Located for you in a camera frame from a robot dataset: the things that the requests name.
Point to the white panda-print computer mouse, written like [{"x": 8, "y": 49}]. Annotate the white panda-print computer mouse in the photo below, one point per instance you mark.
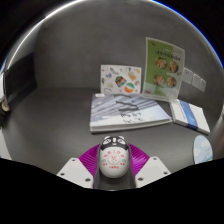
[{"x": 113, "y": 159}]

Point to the white sticker sheet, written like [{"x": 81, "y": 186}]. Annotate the white sticker sheet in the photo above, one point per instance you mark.
[{"x": 120, "y": 79}]

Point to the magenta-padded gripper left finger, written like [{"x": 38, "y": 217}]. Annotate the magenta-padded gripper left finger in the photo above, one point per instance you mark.
[{"x": 74, "y": 171}]

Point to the white and blue booklet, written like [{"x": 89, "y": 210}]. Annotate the white and blue booklet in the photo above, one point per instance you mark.
[{"x": 189, "y": 116}]

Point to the blue cloud-print mouse pad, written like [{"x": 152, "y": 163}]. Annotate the blue cloud-print mouse pad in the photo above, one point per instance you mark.
[{"x": 202, "y": 150}]

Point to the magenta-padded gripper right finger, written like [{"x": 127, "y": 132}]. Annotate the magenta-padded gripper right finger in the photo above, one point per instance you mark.
[{"x": 150, "y": 170}]

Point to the green food flyer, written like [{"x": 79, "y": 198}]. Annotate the green food flyer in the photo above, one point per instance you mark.
[{"x": 163, "y": 69}]

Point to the grey striped large book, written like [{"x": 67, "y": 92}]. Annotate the grey striped large book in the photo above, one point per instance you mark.
[{"x": 128, "y": 111}]

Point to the white wall switch panel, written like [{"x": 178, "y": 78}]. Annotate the white wall switch panel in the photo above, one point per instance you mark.
[{"x": 194, "y": 78}]

